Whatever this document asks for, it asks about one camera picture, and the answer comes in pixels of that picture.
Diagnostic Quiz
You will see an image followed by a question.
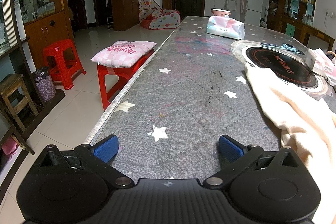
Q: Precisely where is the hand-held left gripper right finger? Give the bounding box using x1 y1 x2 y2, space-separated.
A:
203 135 301 187

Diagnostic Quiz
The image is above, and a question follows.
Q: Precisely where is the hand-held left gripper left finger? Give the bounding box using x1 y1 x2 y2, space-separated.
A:
39 135 133 187

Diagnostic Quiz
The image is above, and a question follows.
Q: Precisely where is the cream garment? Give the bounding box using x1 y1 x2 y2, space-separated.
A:
245 63 336 174

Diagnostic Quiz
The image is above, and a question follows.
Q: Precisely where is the red plastic stool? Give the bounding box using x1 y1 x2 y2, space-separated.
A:
43 39 87 90
97 48 155 111

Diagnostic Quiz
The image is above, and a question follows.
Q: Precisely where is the purple trash bin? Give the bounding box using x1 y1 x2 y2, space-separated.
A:
33 67 56 102

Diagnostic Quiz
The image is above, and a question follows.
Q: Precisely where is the pink checkered cushion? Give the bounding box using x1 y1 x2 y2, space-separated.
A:
91 40 157 68

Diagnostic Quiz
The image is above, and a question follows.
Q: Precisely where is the round black induction hob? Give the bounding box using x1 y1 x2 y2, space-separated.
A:
231 40 328 96

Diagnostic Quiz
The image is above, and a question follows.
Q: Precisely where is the blue smartwatch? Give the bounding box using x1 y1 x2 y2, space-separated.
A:
260 43 306 55

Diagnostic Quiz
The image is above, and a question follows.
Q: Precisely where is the wooden stool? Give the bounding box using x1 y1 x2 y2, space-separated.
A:
0 73 39 132

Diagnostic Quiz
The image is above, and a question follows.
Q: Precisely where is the pink white tissue pack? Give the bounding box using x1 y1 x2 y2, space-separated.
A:
206 16 245 39

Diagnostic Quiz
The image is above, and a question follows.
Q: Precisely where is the open white tissue pack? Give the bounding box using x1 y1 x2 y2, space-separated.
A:
306 48 336 76

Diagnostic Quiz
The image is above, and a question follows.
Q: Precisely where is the wooden display cabinet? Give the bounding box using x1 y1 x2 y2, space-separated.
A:
10 0 75 75

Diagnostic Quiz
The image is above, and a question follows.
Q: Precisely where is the pink bowl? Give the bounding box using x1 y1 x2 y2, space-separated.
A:
211 8 232 17

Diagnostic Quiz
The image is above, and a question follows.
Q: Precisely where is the polka dot play tent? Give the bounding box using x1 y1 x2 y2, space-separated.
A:
139 0 181 30

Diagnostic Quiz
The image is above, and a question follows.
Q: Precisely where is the wooden side table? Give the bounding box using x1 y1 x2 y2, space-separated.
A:
280 15 336 52

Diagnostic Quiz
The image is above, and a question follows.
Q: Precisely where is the white water dispenser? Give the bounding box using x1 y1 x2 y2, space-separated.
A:
224 0 240 13

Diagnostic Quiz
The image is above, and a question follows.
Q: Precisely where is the white refrigerator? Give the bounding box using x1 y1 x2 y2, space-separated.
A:
243 0 264 26

